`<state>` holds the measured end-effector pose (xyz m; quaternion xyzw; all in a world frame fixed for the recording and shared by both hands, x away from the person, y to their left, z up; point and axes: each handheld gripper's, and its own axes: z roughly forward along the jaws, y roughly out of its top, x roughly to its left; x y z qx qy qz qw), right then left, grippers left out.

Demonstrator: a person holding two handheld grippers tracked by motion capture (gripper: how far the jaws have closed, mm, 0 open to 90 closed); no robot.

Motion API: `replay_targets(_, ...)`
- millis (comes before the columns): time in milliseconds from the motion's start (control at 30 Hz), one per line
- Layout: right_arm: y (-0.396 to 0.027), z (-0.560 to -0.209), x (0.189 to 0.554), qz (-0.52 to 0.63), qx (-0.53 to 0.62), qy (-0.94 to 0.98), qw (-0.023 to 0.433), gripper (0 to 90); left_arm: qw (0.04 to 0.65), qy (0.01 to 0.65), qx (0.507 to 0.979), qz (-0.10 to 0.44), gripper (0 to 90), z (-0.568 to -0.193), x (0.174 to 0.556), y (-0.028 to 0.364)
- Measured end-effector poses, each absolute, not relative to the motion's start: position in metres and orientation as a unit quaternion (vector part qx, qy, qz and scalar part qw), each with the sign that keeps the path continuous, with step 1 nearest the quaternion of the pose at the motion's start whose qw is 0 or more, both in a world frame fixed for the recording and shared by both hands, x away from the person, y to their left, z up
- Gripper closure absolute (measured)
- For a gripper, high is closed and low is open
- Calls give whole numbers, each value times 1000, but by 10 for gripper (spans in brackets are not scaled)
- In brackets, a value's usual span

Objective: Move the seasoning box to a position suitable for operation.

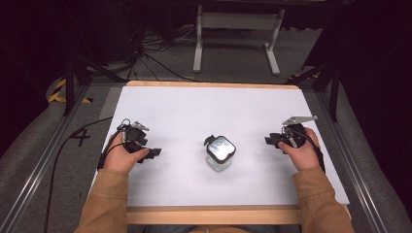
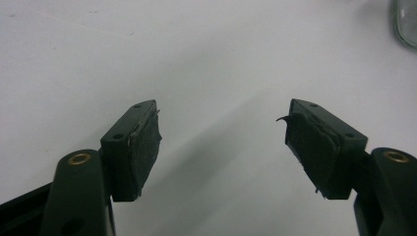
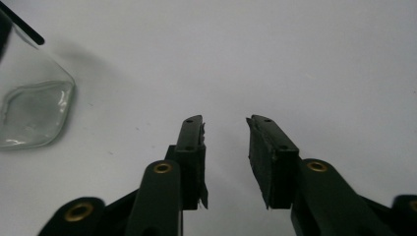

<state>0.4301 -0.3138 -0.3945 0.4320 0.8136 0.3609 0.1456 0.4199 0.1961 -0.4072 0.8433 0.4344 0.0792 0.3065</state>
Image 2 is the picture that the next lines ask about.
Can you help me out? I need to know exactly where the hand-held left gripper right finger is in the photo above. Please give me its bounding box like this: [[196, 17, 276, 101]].
[[275, 97, 417, 236]]

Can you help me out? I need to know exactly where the clear glass container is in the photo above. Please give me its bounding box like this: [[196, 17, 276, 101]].
[[391, 0, 417, 50]]

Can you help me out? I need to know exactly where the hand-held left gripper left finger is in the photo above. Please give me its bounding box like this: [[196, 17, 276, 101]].
[[38, 99, 163, 236]]

